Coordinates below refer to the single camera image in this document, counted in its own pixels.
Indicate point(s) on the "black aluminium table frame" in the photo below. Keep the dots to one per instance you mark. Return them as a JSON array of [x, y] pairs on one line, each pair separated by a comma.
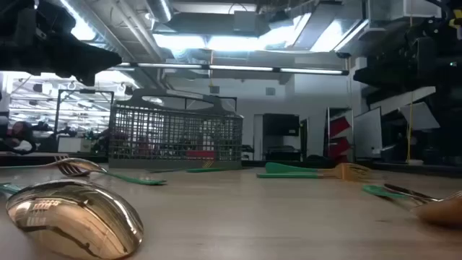
[[397, 168]]

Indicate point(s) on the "red bin shelf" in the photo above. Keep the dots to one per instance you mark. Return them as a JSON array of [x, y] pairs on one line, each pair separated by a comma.
[[339, 126]]

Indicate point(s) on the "person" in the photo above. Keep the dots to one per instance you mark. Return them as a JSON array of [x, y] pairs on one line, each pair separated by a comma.
[[21, 131]]

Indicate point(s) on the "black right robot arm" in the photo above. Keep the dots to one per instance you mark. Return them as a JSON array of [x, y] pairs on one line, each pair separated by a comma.
[[433, 18]]

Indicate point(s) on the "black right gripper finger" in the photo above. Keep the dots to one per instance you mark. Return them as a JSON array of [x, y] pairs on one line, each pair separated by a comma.
[[382, 77]]

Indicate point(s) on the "grey mesh silverware caddy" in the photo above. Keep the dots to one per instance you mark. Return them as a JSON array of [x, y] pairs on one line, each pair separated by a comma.
[[173, 164]]

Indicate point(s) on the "white slanted panel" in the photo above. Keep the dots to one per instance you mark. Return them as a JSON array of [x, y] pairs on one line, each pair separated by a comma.
[[420, 117], [404, 101]]

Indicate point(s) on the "long ceiling light strip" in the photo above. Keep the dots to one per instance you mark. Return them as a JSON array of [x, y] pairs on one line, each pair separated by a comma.
[[238, 68]]

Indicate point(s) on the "black metal frame stand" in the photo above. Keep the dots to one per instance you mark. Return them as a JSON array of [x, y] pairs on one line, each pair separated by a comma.
[[57, 115]]

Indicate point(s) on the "black cabinet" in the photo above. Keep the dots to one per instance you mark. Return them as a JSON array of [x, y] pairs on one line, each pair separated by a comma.
[[281, 126]]

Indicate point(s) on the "white box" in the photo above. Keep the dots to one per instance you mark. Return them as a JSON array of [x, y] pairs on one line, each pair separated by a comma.
[[74, 144]]

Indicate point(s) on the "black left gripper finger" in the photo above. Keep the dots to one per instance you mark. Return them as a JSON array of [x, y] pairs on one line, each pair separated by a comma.
[[99, 63]]

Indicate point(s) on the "white board panel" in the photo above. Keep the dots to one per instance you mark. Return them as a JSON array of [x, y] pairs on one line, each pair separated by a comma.
[[368, 133]]

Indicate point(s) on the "grey wall vent plate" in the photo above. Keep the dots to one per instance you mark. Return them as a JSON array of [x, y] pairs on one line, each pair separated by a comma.
[[270, 91]]

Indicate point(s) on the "silver ventilation duct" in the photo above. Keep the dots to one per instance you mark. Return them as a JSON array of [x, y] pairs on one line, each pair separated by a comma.
[[160, 11]]

